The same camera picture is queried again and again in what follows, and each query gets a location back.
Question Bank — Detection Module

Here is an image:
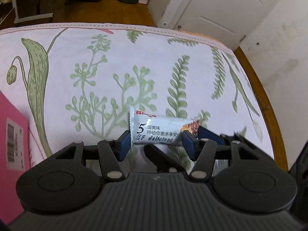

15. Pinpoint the folding side table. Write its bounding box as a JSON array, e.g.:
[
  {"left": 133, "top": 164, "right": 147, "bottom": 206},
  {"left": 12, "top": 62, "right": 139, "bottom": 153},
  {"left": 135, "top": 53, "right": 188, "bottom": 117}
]
[{"left": 12, "top": 0, "right": 65, "bottom": 24}]

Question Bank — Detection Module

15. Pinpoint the pink cardboard box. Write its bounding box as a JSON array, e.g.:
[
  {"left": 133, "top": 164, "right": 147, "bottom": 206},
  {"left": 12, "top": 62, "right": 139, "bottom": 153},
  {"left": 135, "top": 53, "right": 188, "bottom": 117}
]
[{"left": 0, "top": 93, "right": 30, "bottom": 224}]

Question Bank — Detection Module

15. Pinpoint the floral bed sheet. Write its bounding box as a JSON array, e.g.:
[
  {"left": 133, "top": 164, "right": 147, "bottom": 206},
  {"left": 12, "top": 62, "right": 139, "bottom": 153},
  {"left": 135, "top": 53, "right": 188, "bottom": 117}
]
[{"left": 1, "top": 23, "right": 274, "bottom": 166}]

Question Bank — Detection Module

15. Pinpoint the white snack bar top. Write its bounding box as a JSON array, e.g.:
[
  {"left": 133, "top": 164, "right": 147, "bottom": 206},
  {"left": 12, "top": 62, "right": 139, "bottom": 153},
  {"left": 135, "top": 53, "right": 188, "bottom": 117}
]
[{"left": 130, "top": 107, "right": 200, "bottom": 145}]

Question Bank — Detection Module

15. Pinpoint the white door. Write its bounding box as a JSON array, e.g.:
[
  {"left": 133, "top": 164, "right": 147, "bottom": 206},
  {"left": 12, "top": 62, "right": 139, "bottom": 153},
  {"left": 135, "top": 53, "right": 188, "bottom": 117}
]
[{"left": 157, "top": 0, "right": 279, "bottom": 50}]

